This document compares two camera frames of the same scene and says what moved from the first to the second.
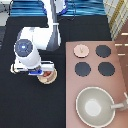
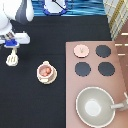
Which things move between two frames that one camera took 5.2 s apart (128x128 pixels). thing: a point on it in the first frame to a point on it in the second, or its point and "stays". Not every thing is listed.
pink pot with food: [48, 75] stays
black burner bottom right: [106, 68] stays
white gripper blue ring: [45, 65] to [13, 41]
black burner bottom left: [82, 69] stays
